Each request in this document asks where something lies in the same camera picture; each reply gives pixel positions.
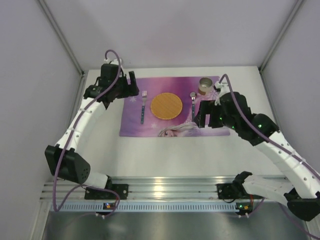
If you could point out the fork with green handle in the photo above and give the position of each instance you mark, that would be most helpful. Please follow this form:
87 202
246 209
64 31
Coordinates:
144 99

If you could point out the spoon with green handle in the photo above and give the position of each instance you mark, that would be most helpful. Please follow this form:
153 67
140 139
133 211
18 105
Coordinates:
193 96

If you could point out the aluminium mounting rail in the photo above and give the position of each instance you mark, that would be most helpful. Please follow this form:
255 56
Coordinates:
155 188

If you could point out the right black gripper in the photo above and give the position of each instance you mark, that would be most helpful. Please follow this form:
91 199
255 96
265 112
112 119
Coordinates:
213 116

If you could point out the metal cup with wood band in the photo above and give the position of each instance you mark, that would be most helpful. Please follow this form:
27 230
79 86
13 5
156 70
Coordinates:
204 86

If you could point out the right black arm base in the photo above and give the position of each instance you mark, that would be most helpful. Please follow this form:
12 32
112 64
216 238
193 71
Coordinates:
227 191

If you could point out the purple printed placemat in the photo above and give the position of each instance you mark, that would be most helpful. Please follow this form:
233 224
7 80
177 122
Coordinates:
181 126

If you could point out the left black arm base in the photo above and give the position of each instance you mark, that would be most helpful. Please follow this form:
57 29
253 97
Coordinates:
121 189

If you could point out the aluminium frame post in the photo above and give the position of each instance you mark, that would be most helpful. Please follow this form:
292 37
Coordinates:
61 37
298 5

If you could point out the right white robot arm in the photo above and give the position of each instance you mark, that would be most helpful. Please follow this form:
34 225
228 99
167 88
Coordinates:
301 193

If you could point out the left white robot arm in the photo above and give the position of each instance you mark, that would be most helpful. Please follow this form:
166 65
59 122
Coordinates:
65 159

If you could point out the left aluminium frame post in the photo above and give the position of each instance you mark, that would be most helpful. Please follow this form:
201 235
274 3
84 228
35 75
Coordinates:
61 37

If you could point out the perforated grey cable duct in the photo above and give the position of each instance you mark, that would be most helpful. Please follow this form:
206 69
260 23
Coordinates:
135 207

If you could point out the right aluminium frame post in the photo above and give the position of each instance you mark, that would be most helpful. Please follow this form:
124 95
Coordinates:
298 5

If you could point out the round woven wicker plate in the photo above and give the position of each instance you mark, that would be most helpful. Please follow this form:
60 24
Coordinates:
166 106

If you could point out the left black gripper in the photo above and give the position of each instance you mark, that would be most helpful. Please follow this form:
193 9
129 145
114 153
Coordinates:
128 87

